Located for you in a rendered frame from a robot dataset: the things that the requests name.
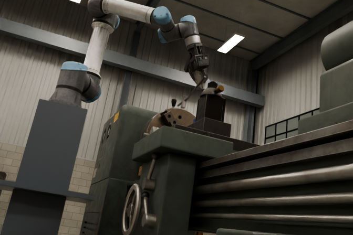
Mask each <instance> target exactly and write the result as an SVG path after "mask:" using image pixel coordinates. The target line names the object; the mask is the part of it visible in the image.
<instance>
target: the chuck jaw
mask: <svg viewBox="0 0 353 235"><path fill-rule="evenodd" d="M160 115H161V117H162V118H163V120H164V122H165V124H166V126H169V127H171V126H172V125H174V124H178V125H182V123H179V122H178V120H177V119H175V118H174V116H173V114H172V112H171V111H170V112H167V111H164V112H162V113H160Z"/></svg>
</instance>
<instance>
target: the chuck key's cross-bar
mask: <svg viewBox="0 0 353 235"><path fill-rule="evenodd" d="M205 78H206V76H204V77H203V78H202V79H201V81H200V82H199V83H198V84H197V85H196V87H195V88H194V89H193V90H192V92H191V93H190V94H189V95H188V97H187V98H185V99H184V100H185V101H186V100H188V99H189V98H190V97H191V95H192V94H193V93H194V92H195V91H196V89H197V88H198V87H199V86H200V84H201V83H202V82H203V81H204V79H205ZM181 104H182V102H180V103H179V104H178V105H177V106H180V105H181Z"/></svg>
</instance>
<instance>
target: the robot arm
mask: <svg viewBox="0 0 353 235"><path fill-rule="evenodd" d="M87 6H88V10H89V12H90V13H91V15H92V16H93V21H92V24H91V26H92V28H93V32H92V36H91V40H90V43H89V47H88V50H87V54H86V57H85V61H84V64H82V63H79V62H73V61H67V62H64V63H63V65H62V67H61V69H60V74H59V78H58V81H57V85H56V89H55V92H54V93H53V95H52V96H51V97H50V99H49V101H53V102H57V103H62V104H66V105H71V106H76V107H79V108H82V107H81V101H83V102H86V103H91V102H94V101H96V100H97V99H98V98H99V97H100V95H101V87H100V85H99V84H100V80H101V76H100V75H99V72H100V68H101V64H102V60H103V56H104V54H105V49H106V45H107V42H108V38H109V34H111V33H113V31H114V30H115V29H116V28H117V27H118V26H119V22H120V20H119V15H120V16H123V17H127V18H131V19H135V20H138V21H141V22H145V23H148V24H152V25H156V26H158V27H159V29H158V36H159V39H160V41H161V43H166V42H171V41H174V40H178V39H182V38H184V40H185V44H186V47H187V50H188V52H190V53H189V55H188V58H187V61H186V64H185V67H184V71H185V72H189V74H190V76H191V78H192V79H193V81H194V82H195V83H196V84H198V83H199V82H200V81H201V79H202V78H203V77H204V76H206V78H205V79H204V81H203V82H202V83H201V84H200V86H199V88H200V89H204V87H205V84H206V81H207V79H208V78H209V77H208V75H207V74H206V73H207V70H206V68H207V67H208V66H209V65H210V61H209V56H208V55H205V54H203V51H202V46H203V45H202V43H201V40H200V36H199V31H198V27H197V23H196V20H195V17H194V16H191V15H188V16H184V17H182V18H181V19H180V23H178V24H174V22H173V19H172V16H171V13H170V12H169V10H168V9H167V8H166V7H164V6H161V7H157V8H152V7H148V6H144V5H140V4H136V3H132V2H129V1H124V0H88V4H87ZM198 71H199V72H200V73H199V74H198Z"/></svg>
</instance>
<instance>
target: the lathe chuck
mask: <svg viewBox="0 0 353 235"><path fill-rule="evenodd" d="M164 111H167V112H170V111H171V112H172V114H173V116H174V118H175V119H177V120H178V122H179V123H182V125H183V126H189V125H191V124H192V123H193V120H194V119H195V118H196V116H195V115H193V114H192V113H191V112H189V111H187V110H184V109H179V108H169V109H165V110H164ZM164 111H162V112H164ZM162 112H160V113H162ZM160 113H158V114H156V115H155V116H154V117H153V118H151V119H150V120H149V121H148V122H147V124H146V125H145V127H144V129H143V131H142V135H141V139H143V138H145V137H146V136H144V135H143V134H144V133H148V134H150V130H151V128H152V127H153V126H154V127H156V128H160V127H162V126H166V124H165V122H164V120H163V118H162V117H161V115H160Z"/></svg>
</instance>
